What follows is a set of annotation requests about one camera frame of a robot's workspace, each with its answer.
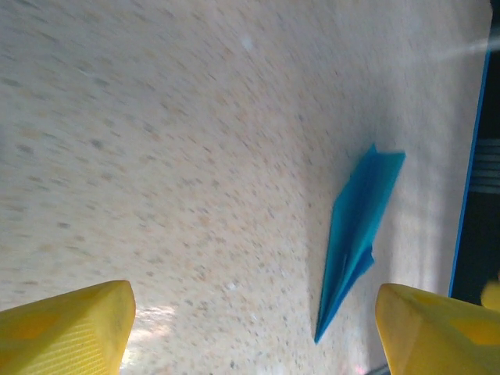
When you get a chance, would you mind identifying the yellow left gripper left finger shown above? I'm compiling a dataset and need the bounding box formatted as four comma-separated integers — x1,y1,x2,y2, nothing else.
0,280,137,375

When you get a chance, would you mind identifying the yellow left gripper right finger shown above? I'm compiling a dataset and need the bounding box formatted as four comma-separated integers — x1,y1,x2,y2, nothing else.
375,283,500,375

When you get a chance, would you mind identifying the blue paper sheet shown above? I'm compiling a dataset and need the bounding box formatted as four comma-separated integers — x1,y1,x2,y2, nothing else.
314,143,406,345

